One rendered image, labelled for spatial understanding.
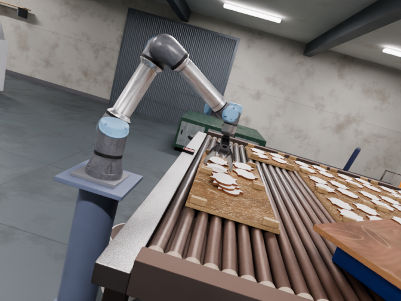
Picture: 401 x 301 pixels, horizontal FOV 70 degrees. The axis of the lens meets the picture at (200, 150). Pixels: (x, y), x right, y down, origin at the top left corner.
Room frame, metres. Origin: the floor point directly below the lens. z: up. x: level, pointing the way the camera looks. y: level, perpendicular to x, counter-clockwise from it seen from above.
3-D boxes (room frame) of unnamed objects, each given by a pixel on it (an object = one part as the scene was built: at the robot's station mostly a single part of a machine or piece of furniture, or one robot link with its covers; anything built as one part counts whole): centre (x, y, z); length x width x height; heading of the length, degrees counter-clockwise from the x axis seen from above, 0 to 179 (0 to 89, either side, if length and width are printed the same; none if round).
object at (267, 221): (0.96, -0.31, 0.95); 0.06 x 0.02 x 0.03; 88
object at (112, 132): (1.15, 0.37, 1.05); 0.13 x 0.12 x 0.14; 23
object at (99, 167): (1.14, 0.36, 0.93); 0.15 x 0.15 x 0.10
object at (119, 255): (1.59, 0.07, 0.88); 2.08 x 0.09 x 0.06; 178
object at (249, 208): (1.16, -0.18, 0.93); 0.41 x 0.35 x 0.02; 178
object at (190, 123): (5.97, -0.30, 0.33); 1.64 x 1.50 x 0.65; 90
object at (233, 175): (1.58, -0.19, 0.93); 0.41 x 0.35 x 0.02; 179
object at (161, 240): (1.59, 0.00, 0.90); 1.95 x 0.05 x 0.05; 178
